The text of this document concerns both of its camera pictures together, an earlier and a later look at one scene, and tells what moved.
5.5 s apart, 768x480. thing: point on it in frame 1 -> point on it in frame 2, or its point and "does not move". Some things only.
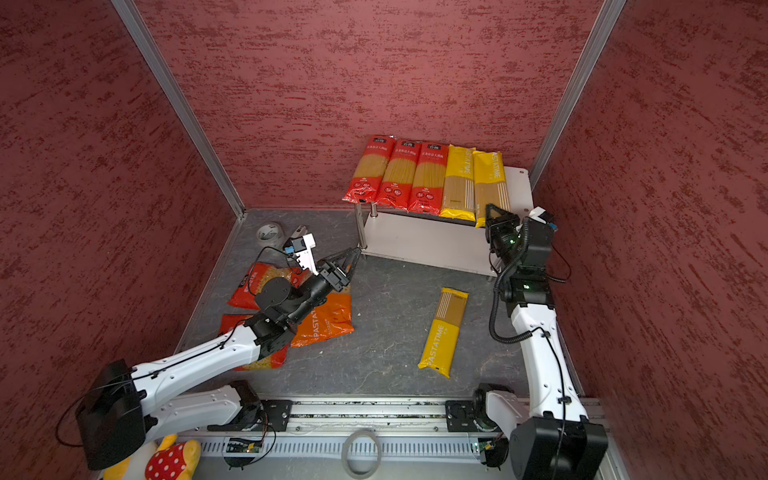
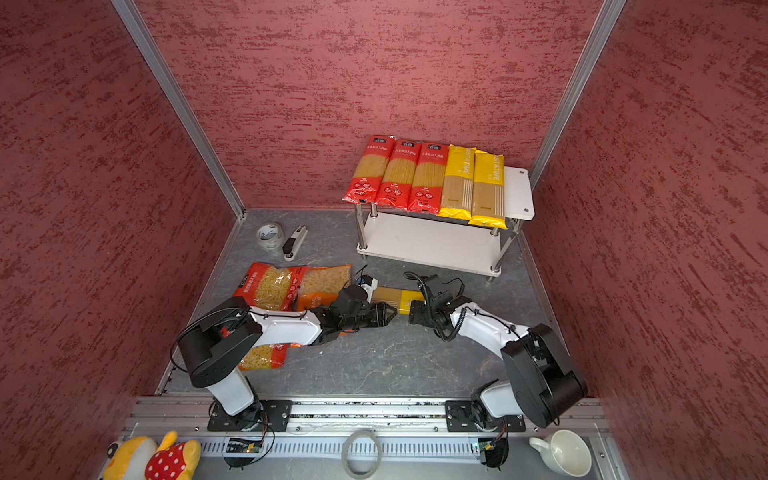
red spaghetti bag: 429,179 does not move
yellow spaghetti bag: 490,184 does not move
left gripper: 339,279 -> 379,314
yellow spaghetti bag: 439,350 -> 400,298
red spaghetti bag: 397,186 does not move
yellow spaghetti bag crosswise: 458,191 does not move
